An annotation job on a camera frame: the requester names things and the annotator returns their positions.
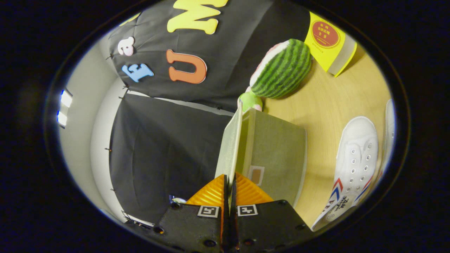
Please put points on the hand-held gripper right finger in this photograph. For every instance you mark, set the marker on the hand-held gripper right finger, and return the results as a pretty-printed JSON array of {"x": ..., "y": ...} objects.
[{"x": 267, "y": 225}]

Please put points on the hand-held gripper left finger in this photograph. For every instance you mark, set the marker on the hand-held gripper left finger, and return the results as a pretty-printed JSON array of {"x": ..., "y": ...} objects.
[{"x": 197, "y": 228}]

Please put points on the beige fabric storage box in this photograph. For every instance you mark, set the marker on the beige fabric storage box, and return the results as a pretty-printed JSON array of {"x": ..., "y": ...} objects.
[{"x": 274, "y": 147}]

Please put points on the white shoe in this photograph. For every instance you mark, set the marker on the white shoe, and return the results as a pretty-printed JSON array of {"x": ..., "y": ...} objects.
[
  {"x": 389, "y": 133},
  {"x": 355, "y": 154}
]

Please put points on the pink green plush toy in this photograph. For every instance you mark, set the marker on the pink green plush toy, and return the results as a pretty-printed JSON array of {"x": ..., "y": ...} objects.
[{"x": 251, "y": 102}]

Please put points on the watermelon slice plush toy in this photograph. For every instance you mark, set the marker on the watermelon slice plush toy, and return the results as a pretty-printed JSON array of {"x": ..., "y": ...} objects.
[{"x": 281, "y": 70}]

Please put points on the large ceiling light panel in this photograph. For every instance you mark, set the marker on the large ceiling light panel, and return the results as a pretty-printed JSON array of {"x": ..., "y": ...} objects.
[{"x": 65, "y": 99}]

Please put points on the yellow book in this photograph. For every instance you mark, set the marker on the yellow book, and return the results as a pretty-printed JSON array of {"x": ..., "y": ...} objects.
[{"x": 325, "y": 35}]

